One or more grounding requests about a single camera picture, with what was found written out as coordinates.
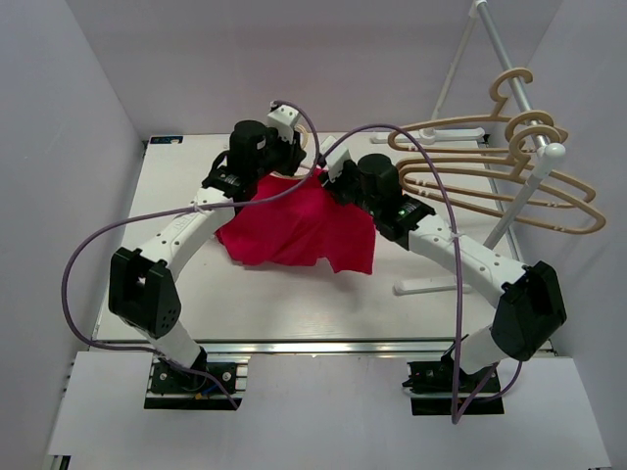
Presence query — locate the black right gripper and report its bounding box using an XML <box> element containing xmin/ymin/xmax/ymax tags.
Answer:
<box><xmin>316</xmin><ymin>160</ymin><xmax>379</xmax><ymax>218</ymax></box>

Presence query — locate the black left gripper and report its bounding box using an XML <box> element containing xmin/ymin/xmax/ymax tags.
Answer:
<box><xmin>250</xmin><ymin>124</ymin><xmax>305</xmax><ymax>180</ymax></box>

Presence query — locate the beige hanger front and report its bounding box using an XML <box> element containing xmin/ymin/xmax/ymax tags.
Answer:
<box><xmin>294</xmin><ymin>123</ymin><xmax>312</xmax><ymax>171</ymax></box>

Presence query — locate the beige hanger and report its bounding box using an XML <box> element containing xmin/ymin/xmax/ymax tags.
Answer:
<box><xmin>294</xmin><ymin>123</ymin><xmax>312</xmax><ymax>171</ymax></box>
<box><xmin>426</xmin><ymin>134</ymin><xmax>606</xmax><ymax>235</ymax></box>
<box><xmin>381</xmin><ymin>67</ymin><xmax>541</xmax><ymax>152</ymax></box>
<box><xmin>403</xmin><ymin>110</ymin><xmax>601</xmax><ymax>217</ymax></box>

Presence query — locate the red t shirt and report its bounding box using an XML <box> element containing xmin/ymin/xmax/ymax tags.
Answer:
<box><xmin>216</xmin><ymin>169</ymin><xmax>376</xmax><ymax>275</ymax></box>

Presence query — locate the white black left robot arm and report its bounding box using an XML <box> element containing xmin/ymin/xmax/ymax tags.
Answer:
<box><xmin>108</xmin><ymin>104</ymin><xmax>306</xmax><ymax>391</ymax></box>

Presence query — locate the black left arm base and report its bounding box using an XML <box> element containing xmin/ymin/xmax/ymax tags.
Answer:
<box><xmin>144</xmin><ymin>354</ymin><xmax>249</xmax><ymax>411</ymax></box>

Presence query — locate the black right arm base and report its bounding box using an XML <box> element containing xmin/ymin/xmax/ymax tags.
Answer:
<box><xmin>402</xmin><ymin>359</ymin><xmax>505</xmax><ymax>416</ymax></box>

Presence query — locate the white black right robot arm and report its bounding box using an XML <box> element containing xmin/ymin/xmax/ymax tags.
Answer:
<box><xmin>320</xmin><ymin>137</ymin><xmax>566</xmax><ymax>391</ymax></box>

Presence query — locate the beige hanger rear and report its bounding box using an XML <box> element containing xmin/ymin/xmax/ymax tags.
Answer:
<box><xmin>381</xmin><ymin>67</ymin><xmax>541</xmax><ymax>152</ymax></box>

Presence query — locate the beige hanger middle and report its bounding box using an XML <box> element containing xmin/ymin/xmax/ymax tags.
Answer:
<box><xmin>403</xmin><ymin>110</ymin><xmax>601</xmax><ymax>217</ymax></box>

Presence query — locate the blue label sticker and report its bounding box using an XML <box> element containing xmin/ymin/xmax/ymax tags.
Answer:
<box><xmin>149</xmin><ymin>135</ymin><xmax>183</xmax><ymax>145</ymax></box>

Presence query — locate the white clothes rack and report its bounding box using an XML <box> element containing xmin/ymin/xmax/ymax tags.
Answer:
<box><xmin>369</xmin><ymin>0</ymin><xmax>569</xmax><ymax>298</ymax></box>

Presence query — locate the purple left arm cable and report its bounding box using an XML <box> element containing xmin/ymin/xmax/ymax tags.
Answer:
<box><xmin>60</xmin><ymin>99</ymin><xmax>324</xmax><ymax>410</ymax></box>

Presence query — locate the aluminium table rail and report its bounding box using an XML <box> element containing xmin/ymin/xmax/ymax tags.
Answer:
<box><xmin>87</xmin><ymin>335</ymin><xmax>555</xmax><ymax>357</ymax></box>

